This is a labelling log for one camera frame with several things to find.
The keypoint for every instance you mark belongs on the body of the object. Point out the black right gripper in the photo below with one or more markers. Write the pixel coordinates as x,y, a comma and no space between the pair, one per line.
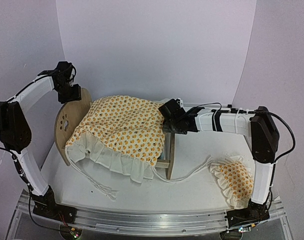
166,128

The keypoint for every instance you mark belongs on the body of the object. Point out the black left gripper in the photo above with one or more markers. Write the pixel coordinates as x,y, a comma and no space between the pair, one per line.
77,95

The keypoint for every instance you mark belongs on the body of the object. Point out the wooden pet bed frame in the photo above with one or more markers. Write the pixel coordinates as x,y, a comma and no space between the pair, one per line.
72,113

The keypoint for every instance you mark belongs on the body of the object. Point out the duck print ruffled cushion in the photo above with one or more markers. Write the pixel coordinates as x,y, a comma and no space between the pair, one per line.
121,133

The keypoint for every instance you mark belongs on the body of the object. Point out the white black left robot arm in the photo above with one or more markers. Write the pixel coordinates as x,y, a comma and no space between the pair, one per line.
15,134

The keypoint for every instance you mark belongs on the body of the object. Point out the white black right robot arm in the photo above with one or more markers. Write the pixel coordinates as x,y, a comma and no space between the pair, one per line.
262,137

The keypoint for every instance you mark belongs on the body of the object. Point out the blue white striped mattress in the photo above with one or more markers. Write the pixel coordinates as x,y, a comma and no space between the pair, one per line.
165,155

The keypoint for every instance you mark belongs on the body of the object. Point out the small duck print pillow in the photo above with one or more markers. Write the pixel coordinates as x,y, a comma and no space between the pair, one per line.
234,179

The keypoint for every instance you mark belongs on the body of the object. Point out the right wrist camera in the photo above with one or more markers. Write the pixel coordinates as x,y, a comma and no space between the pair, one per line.
172,109

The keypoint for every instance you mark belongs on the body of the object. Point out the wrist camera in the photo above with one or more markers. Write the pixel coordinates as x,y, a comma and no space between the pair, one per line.
66,72
172,109

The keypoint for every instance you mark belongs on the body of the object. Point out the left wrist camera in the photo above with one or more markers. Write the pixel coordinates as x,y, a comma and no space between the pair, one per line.
66,72

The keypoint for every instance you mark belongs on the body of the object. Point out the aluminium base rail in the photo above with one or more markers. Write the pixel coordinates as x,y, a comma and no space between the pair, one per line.
29,222

